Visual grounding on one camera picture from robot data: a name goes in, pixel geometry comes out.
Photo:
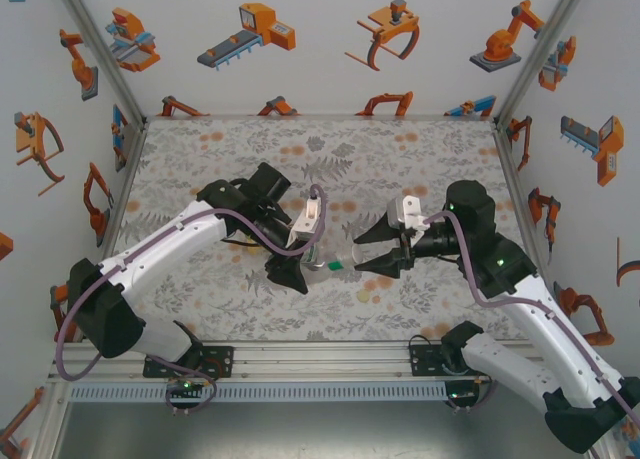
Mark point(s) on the yellow tea bottle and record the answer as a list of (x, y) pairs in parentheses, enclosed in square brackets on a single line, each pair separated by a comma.
[(254, 251)]

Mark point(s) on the pale yellow bottle cap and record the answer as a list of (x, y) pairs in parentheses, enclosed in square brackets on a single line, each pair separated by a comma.
[(363, 295)]

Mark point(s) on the clear bottle white leaf label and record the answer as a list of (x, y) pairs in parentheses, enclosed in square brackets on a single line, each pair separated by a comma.
[(334, 265)]

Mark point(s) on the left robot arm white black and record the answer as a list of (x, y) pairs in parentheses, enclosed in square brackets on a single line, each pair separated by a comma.
[(165, 249)]

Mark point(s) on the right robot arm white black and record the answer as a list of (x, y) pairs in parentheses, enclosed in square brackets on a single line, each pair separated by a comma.
[(550, 339)]

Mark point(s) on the floral patterned tablecloth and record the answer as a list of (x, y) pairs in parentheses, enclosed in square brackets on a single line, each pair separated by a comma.
[(320, 319)]

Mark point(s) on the small circuit board with LED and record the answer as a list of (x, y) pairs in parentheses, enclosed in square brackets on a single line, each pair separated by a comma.
[(462, 393), (186, 385)]

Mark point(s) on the grey metal lower panel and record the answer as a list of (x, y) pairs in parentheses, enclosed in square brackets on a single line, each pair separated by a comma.
[(320, 434)]

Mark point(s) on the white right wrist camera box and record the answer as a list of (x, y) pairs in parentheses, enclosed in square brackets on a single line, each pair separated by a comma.
[(405, 211)]

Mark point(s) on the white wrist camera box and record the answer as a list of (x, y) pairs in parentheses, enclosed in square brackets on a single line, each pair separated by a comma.
[(405, 211), (307, 221)]

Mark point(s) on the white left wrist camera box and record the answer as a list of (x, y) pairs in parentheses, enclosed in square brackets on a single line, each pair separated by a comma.
[(307, 221)]

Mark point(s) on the aluminium side rail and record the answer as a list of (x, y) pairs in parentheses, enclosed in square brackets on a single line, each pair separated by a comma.
[(510, 169), (131, 164)]

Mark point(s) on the aluminium frame rail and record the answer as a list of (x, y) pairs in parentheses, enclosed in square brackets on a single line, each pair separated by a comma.
[(320, 361)]

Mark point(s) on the thin aluminium rail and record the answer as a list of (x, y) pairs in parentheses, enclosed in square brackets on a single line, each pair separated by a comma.
[(320, 115)]

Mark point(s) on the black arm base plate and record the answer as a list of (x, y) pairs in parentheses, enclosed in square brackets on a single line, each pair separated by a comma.
[(220, 361), (425, 361)]

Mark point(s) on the aluminium corner post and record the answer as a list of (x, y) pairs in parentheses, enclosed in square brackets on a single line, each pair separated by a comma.
[(542, 54), (100, 54)]

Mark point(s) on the aluminium frame leg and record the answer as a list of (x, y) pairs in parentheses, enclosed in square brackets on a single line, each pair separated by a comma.
[(50, 419)]

